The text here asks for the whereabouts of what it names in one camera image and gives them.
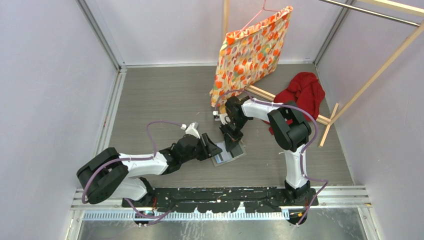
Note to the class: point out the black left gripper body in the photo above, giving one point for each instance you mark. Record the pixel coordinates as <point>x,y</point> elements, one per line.
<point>199,153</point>

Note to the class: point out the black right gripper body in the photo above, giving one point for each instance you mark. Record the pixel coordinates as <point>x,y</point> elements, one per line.
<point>234,127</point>

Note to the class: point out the black card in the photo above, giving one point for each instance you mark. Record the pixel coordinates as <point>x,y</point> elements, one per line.
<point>238,151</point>

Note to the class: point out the white magnetic stripe card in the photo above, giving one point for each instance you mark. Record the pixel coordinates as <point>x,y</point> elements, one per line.
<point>224,156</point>

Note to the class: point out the taupe leather card holder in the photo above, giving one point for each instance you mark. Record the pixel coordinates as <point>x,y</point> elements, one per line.
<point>216,165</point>

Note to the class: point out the tan oval tray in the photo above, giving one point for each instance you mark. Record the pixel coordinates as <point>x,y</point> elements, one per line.
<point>222,108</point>

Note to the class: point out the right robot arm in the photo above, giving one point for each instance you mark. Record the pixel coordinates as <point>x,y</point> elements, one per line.
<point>291,132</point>

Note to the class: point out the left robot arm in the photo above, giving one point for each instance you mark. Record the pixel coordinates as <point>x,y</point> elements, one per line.
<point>119,175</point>

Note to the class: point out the floral fabric bag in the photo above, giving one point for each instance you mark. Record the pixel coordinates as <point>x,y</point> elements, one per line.
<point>248,55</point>

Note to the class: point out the red cloth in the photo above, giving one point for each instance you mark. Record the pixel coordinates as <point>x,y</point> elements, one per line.
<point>306,91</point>

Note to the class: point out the metal rod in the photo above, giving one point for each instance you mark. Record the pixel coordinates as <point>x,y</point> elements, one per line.
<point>372,13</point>

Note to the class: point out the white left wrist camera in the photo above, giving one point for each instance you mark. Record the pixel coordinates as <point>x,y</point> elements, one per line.
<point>191,129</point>

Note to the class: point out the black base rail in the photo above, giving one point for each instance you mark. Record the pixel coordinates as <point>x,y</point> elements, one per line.
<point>268,199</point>

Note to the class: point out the pink wire hanger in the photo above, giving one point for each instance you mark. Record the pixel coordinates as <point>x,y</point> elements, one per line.
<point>261,13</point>

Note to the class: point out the wooden rack frame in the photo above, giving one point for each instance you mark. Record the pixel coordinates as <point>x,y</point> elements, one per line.
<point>335,24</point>

